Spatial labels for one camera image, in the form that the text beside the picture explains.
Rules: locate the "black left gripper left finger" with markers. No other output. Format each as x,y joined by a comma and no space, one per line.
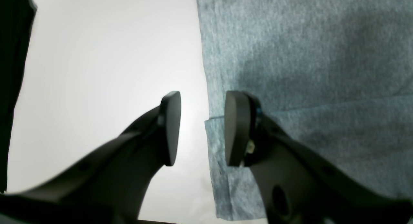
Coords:
108,185

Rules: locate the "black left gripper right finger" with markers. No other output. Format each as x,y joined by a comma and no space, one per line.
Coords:
296,185

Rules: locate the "grey T-shirt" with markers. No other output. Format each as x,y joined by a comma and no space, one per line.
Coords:
336,75

